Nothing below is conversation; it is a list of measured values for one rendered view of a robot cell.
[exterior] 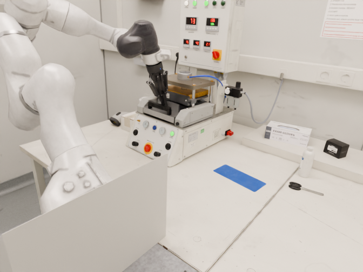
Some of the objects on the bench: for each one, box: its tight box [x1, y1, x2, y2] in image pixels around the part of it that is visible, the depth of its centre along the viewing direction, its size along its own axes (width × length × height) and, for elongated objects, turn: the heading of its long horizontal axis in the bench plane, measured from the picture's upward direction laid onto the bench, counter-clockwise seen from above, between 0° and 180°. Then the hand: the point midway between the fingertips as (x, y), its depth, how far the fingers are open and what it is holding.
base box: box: [126, 111, 233, 167], centre depth 153 cm, size 54×38×17 cm
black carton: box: [323, 138, 349, 159], centre depth 138 cm, size 6×9×7 cm
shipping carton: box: [121, 111, 137, 132], centre depth 172 cm, size 19×13×9 cm
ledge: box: [241, 125, 363, 185], centre depth 143 cm, size 30×84×4 cm, turn 45°
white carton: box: [264, 120, 312, 148], centre depth 154 cm, size 12×23×7 cm, turn 55°
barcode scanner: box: [109, 112, 130, 126], centre depth 180 cm, size 20×8×8 cm, turn 135°
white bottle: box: [298, 146, 315, 178], centre depth 125 cm, size 5×5×14 cm
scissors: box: [288, 182, 324, 196], centre depth 116 cm, size 14×6×1 cm, turn 56°
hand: (163, 100), depth 136 cm, fingers closed
